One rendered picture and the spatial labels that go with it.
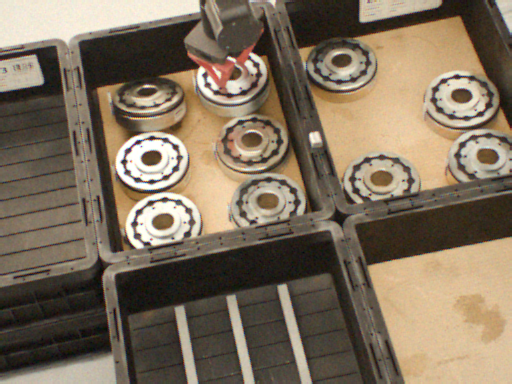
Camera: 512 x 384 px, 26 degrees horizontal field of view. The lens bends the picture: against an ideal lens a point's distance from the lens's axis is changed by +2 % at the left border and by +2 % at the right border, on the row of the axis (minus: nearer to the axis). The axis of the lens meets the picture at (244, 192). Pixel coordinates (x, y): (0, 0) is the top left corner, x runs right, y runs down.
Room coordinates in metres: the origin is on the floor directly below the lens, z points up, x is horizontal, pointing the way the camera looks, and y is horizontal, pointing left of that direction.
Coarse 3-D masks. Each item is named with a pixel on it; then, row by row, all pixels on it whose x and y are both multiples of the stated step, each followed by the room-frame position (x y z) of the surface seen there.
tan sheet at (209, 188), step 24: (192, 96) 1.07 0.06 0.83; (192, 120) 1.03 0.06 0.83; (216, 120) 1.02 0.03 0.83; (120, 144) 1.00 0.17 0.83; (192, 144) 0.98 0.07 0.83; (192, 168) 0.94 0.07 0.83; (216, 168) 0.93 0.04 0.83; (288, 168) 0.92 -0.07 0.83; (120, 192) 0.91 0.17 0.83; (192, 192) 0.90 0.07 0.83; (216, 192) 0.89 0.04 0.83; (120, 216) 0.87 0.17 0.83; (216, 216) 0.85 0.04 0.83
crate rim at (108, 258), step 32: (96, 32) 1.12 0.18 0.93; (128, 32) 1.12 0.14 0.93; (288, 64) 1.02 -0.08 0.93; (96, 160) 0.89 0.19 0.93; (320, 160) 0.85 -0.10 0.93; (96, 192) 0.84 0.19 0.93; (320, 192) 0.80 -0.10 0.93; (96, 224) 0.79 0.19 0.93; (256, 224) 0.76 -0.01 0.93; (288, 224) 0.76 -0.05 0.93; (128, 256) 0.74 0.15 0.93
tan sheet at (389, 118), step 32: (384, 32) 1.15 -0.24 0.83; (416, 32) 1.15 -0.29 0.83; (448, 32) 1.14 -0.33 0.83; (384, 64) 1.09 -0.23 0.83; (416, 64) 1.08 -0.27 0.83; (448, 64) 1.07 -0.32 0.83; (480, 64) 1.07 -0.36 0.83; (384, 96) 1.03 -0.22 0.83; (416, 96) 1.02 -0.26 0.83; (352, 128) 0.98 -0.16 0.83; (384, 128) 0.97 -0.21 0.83; (416, 128) 0.96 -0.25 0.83; (352, 160) 0.92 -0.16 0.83; (416, 160) 0.91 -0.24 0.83
